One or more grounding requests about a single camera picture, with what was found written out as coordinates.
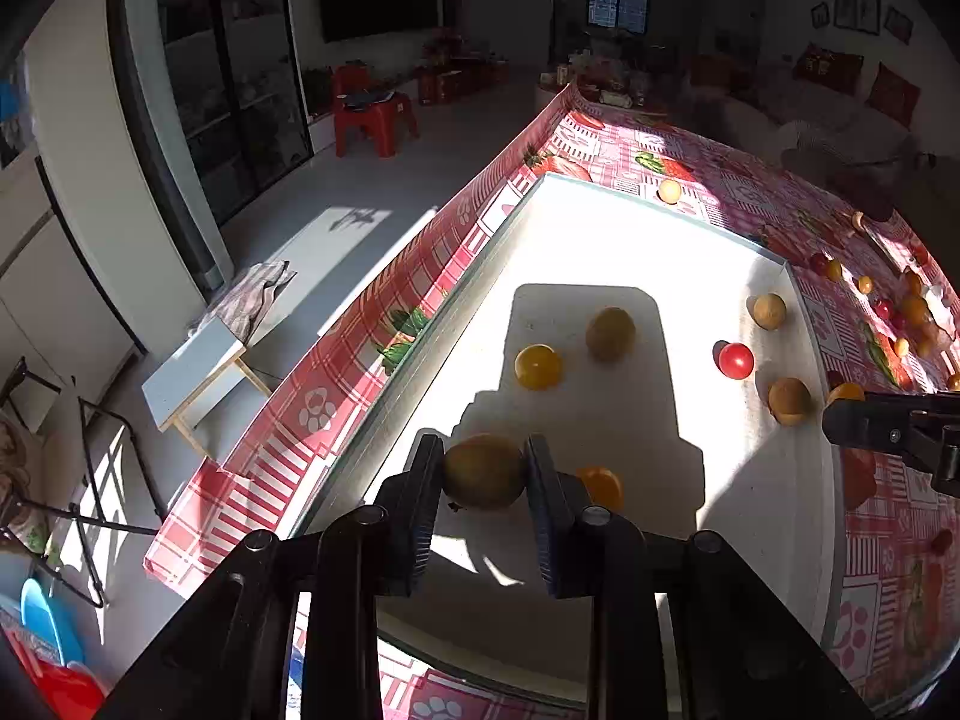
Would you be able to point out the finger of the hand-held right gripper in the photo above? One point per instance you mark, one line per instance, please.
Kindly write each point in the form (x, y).
(862, 424)

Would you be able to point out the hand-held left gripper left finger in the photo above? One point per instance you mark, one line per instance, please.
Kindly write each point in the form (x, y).
(427, 510)

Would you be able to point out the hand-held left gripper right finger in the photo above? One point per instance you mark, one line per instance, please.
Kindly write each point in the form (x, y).
(544, 517)

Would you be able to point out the large yellow-green round fruit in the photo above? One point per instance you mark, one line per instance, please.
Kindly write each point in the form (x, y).
(484, 471)

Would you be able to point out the orange-yellow cherry tomato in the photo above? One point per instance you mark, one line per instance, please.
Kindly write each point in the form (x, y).
(604, 484)

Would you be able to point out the red cherry tomato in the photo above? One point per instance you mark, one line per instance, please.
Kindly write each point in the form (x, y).
(883, 307)
(817, 262)
(735, 361)

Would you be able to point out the white rectangular tray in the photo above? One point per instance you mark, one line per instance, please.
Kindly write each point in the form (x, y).
(637, 255)

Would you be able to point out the pink strawberry print tablecloth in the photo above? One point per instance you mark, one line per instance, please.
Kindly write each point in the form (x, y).
(337, 382)

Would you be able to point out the pale yellow cherry tomato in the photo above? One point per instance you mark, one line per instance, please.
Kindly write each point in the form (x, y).
(833, 270)

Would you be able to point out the small white folding table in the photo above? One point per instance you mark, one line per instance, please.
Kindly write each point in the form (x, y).
(195, 379)

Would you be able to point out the crumpled grey cloth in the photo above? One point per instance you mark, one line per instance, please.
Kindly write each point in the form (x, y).
(247, 296)

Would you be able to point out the small pale yellow tomato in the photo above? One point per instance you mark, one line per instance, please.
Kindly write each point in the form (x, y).
(669, 190)

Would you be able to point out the light grey sofa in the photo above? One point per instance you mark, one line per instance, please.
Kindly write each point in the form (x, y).
(825, 120)

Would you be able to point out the red patterned cushion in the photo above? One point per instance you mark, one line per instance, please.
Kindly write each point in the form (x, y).
(894, 94)

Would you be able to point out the dark red printed cushion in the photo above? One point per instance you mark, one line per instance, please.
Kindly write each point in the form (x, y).
(829, 69)

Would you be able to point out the blue plastic basin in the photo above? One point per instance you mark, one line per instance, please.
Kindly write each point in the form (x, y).
(45, 619)

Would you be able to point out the red plastic chair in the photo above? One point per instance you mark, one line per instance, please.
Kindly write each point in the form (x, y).
(371, 116)

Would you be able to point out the tilted framed picture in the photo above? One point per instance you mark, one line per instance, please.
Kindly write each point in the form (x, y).
(898, 24)

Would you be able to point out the red plastic stool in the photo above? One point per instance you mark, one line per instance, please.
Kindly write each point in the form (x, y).
(60, 690)

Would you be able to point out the small framed picture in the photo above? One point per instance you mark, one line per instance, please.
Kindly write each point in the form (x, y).
(820, 14)

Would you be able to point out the large framed picture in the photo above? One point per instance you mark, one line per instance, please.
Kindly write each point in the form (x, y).
(856, 10)

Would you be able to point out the cluttered coffee table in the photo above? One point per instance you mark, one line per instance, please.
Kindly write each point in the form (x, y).
(600, 86)

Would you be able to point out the red gift boxes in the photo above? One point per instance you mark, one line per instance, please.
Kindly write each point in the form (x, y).
(454, 82)

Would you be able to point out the glass door cabinet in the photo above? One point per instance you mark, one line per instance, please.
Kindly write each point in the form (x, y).
(232, 75)

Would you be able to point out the window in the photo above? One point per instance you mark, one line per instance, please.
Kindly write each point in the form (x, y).
(616, 6)

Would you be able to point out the black metal chair frame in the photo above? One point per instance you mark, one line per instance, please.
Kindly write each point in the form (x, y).
(90, 521)

